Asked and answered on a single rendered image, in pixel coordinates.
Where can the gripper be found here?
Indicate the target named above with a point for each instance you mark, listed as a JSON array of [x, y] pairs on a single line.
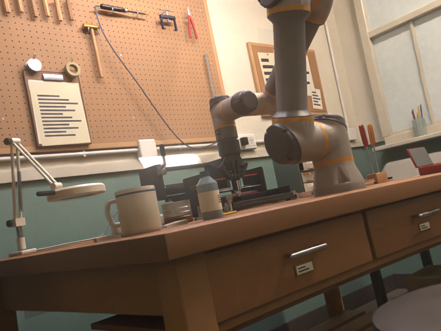
[[227, 146]]

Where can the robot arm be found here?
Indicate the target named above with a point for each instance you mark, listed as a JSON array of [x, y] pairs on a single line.
[[293, 82]]

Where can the small parts drawer cabinet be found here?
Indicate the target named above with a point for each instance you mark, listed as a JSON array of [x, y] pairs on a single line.
[[307, 177]]

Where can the brown clipboard with paper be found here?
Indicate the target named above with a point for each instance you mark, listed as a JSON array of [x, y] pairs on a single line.
[[57, 110]]

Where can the black typewriter body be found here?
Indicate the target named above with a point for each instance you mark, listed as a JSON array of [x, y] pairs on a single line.
[[220, 189]]

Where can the white bottle with dark cap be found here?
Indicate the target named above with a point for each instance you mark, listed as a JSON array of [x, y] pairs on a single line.
[[208, 196]]

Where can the yellow pencil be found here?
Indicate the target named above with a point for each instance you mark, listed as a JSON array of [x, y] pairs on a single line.
[[230, 213]]

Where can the wooden workbench with drawers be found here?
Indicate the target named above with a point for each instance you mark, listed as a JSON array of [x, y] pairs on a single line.
[[241, 262]]

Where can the grey steel ruler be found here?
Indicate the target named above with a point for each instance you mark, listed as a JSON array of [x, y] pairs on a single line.
[[210, 74]]

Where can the wooden framed notice board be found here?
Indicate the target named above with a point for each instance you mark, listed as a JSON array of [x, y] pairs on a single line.
[[262, 72]]

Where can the cream mug with blue stripe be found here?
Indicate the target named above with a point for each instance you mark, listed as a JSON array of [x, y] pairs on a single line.
[[138, 210]]

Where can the wooden tool block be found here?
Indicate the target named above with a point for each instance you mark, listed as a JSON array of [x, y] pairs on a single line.
[[376, 178]]

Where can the brown pegboard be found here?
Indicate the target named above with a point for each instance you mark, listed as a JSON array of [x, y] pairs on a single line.
[[110, 72]]

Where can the red open box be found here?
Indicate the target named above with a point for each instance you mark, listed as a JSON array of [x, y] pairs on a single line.
[[422, 161]]

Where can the pale green pencil cup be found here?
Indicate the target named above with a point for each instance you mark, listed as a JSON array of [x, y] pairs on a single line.
[[419, 127]]

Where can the tape roll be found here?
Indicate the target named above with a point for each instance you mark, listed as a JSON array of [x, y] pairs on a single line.
[[73, 69]]

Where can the cream magnifier lamp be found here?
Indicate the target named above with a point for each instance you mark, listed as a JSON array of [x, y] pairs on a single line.
[[41, 193]]

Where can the window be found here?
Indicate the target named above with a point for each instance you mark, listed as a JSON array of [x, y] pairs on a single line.
[[403, 69]]

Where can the cardboard box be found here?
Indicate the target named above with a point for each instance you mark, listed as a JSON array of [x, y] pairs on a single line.
[[424, 277]]

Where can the grey round stool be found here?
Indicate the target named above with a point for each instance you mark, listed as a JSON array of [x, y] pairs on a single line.
[[408, 310]]

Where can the round white mirror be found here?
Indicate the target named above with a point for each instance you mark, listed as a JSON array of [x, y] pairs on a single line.
[[33, 64]]

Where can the wooden dowel rack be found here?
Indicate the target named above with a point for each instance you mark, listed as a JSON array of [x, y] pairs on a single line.
[[38, 8]]

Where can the white wall socket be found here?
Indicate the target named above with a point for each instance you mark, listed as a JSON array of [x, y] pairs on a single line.
[[248, 142]]

